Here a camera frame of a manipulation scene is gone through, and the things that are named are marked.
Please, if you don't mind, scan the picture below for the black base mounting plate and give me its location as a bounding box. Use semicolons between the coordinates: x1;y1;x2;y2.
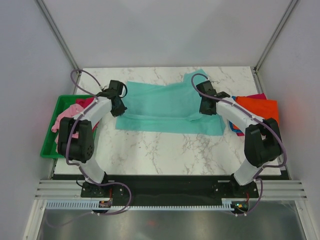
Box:
51;174;260;207

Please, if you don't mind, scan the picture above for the pink t shirt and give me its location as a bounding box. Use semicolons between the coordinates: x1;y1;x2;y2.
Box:
51;103;84;145

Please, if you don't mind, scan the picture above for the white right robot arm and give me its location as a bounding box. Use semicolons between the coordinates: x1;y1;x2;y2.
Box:
193;80;287;197

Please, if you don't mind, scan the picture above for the orange folded t shirt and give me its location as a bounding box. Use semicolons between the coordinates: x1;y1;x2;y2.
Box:
235;96;280;124

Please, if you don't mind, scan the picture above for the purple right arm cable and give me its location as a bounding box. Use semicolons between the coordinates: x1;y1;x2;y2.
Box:
191;73;288;217

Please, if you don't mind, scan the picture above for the green plastic bin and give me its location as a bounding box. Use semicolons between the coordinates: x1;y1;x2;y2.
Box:
40;95;94;159

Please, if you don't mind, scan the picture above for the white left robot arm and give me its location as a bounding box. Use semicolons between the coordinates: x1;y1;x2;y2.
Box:
57;80;128;197

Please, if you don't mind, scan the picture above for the blue folded t shirt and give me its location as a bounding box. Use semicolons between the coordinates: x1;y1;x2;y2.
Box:
227;95;243;133

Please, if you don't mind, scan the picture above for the magenta folded t shirt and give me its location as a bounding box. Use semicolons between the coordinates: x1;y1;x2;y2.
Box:
232;92;268;137

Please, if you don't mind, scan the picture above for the magenta t shirt in bin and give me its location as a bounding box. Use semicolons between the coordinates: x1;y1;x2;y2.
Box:
75;97;100;133

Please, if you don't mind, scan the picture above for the teal t shirt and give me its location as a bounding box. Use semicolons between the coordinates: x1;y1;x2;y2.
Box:
115;69;226;136

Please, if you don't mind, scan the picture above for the white slotted cable duct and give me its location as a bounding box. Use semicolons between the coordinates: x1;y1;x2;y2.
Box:
45;198;248;211

